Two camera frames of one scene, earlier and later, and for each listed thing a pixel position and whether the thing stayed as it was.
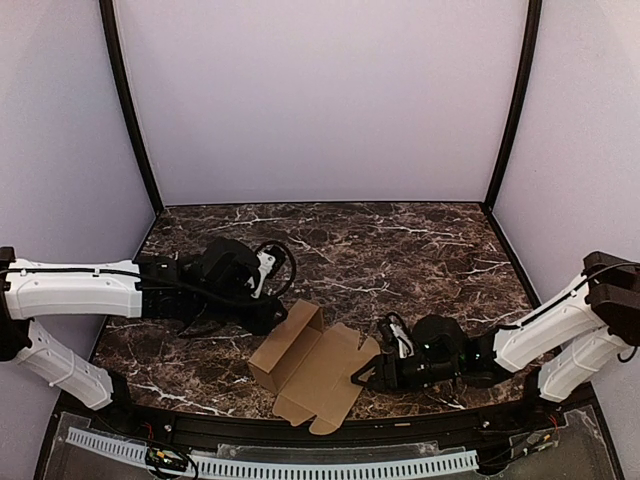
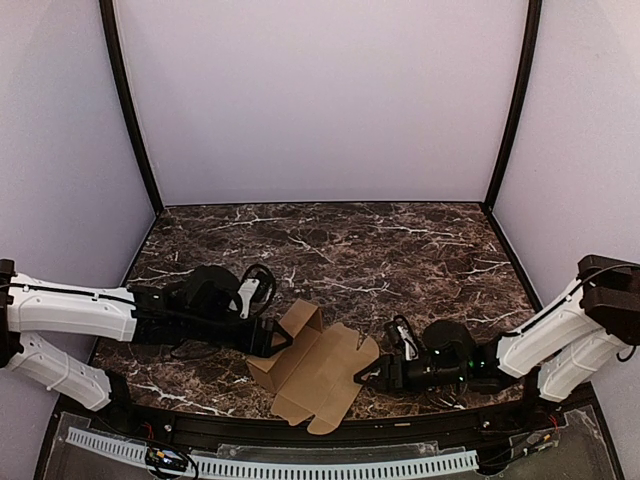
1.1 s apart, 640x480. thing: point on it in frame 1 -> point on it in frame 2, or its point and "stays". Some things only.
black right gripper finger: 376,378 stays
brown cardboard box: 311,369 stays
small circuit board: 166,459 stays
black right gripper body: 388,370 stays
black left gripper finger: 278,313 -> 274,327
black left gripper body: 265,317 -> 257,338
